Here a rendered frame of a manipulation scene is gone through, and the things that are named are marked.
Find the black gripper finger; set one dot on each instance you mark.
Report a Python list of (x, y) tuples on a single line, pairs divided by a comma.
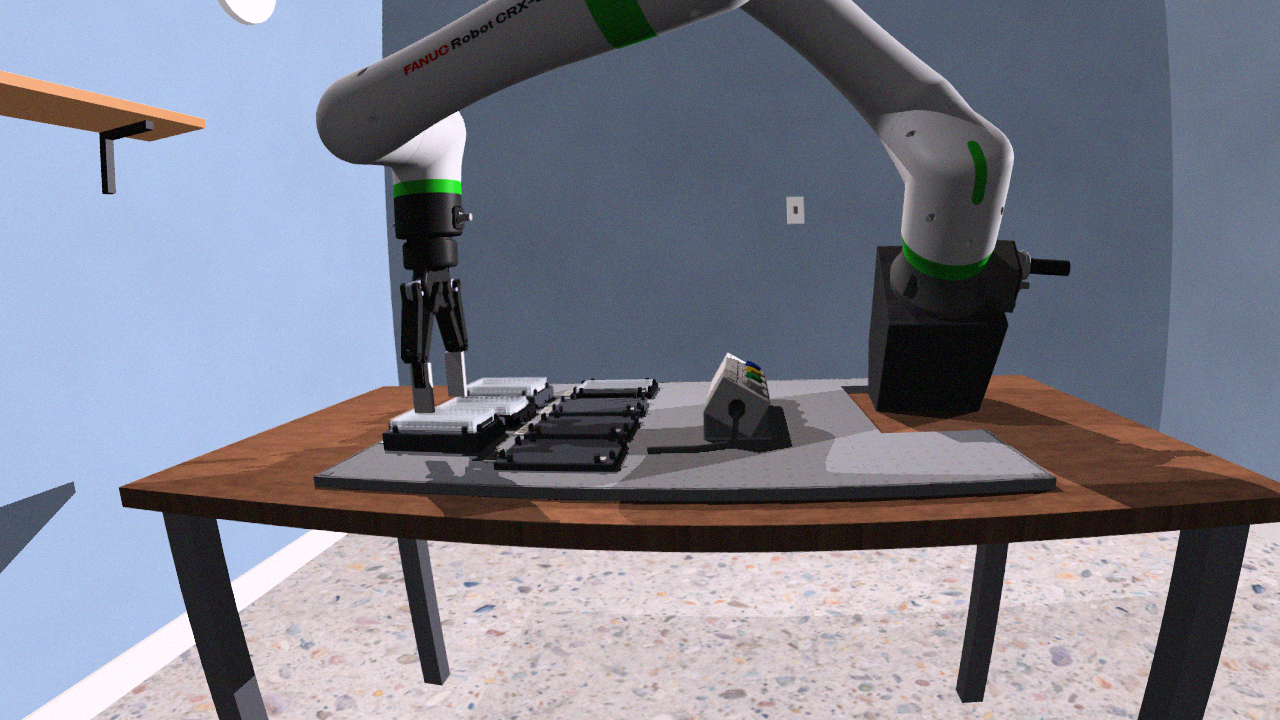
[(451, 324), (416, 341)]

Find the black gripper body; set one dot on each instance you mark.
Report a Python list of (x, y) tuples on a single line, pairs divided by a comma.
[(424, 257)]

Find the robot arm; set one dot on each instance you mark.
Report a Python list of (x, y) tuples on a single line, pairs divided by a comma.
[(956, 166)]

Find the white button panel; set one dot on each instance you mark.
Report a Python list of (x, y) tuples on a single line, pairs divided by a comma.
[(736, 384)]

